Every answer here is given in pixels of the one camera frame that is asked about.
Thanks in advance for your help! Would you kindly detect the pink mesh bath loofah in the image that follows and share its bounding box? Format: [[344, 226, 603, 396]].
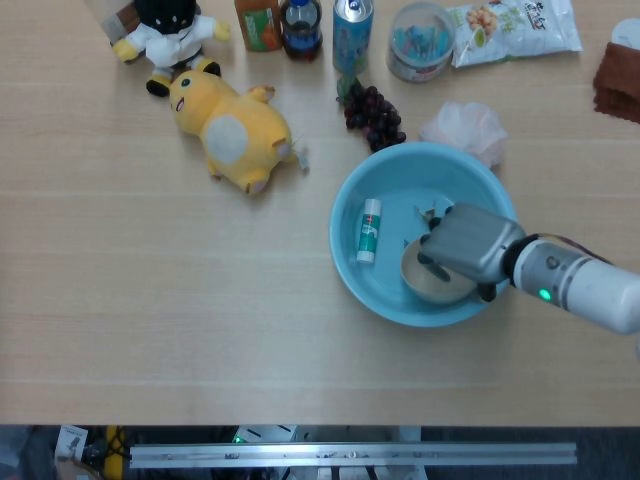
[[418, 101, 510, 169]]

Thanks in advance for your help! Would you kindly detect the cola bottle blue label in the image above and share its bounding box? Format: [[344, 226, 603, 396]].
[[279, 0, 324, 63]]

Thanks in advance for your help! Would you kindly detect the light blue plastic basin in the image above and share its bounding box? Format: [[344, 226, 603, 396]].
[[328, 142, 519, 329]]

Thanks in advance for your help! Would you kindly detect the clear jar of blue clips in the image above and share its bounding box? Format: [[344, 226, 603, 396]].
[[386, 2, 456, 84]]

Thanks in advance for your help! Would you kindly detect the white green snack bag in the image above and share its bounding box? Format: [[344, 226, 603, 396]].
[[446, 0, 584, 69]]

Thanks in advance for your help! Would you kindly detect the small brown white box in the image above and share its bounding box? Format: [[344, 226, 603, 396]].
[[99, 0, 144, 41]]

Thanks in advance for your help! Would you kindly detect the aluminium rail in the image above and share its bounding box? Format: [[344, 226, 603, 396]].
[[128, 442, 578, 470]]

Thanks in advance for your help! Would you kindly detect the white round disc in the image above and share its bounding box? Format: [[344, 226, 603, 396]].
[[611, 18, 640, 51]]

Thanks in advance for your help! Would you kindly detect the black plush doll white coat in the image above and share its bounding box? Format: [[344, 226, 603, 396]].
[[110, 0, 232, 97]]

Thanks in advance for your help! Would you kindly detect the purple grape bunch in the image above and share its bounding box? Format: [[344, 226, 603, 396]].
[[335, 74, 407, 154]]

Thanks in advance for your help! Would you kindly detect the yellow plush toy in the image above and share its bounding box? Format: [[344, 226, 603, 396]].
[[168, 68, 311, 196]]

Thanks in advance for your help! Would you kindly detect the small white green tube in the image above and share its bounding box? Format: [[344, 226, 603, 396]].
[[355, 198, 382, 265]]

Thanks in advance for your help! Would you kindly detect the orange juice bottle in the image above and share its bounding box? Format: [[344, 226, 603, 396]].
[[233, 0, 284, 53]]

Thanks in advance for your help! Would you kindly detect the folded brown cloth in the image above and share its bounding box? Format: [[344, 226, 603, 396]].
[[593, 42, 640, 125]]

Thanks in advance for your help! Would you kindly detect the yellow pole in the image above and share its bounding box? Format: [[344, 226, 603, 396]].
[[103, 425, 126, 480]]

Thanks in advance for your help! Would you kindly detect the tall blue drink can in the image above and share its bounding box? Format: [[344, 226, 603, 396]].
[[332, 0, 375, 76]]

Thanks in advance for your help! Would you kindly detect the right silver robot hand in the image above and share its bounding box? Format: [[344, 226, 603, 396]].
[[417, 202, 526, 304]]

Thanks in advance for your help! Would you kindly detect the white paper card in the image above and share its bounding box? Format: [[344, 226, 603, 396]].
[[54, 425, 86, 464]]

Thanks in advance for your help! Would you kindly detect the small pale trinket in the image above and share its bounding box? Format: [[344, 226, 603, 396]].
[[412, 199, 454, 224]]

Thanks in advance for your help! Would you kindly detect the beige bowl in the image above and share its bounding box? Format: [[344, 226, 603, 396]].
[[399, 238, 484, 305]]

